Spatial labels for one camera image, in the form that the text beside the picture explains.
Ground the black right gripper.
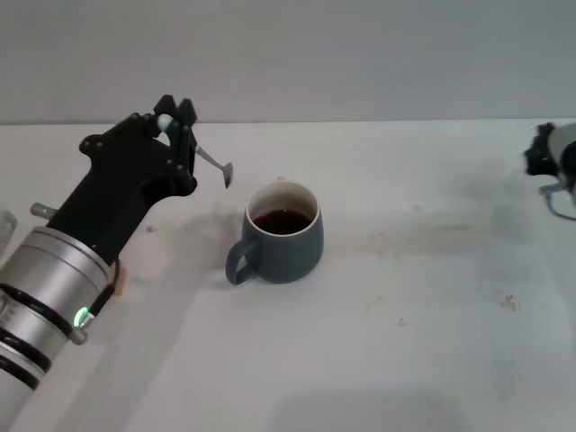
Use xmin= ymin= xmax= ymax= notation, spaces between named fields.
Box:
xmin=523 ymin=121 xmax=560 ymax=178

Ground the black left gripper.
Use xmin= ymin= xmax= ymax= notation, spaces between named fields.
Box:
xmin=46 ymin=94 xmax=200 ymax=267

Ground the blue grey spoon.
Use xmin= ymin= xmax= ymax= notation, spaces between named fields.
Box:
xmin=157 ymin=114 xmax=236 ymax=190

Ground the grey ceramic cup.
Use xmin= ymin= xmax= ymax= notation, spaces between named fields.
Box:
xmin=224 ymin=179 xmax=326 ymax=287

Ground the light wooden block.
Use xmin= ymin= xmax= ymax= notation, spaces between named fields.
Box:
xmin=110 ymin=262 xmax=132 ymax=299

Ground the blue cable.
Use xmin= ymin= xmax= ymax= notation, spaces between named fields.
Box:
xmin=539 ymin=181 xmax=576 ymax=222

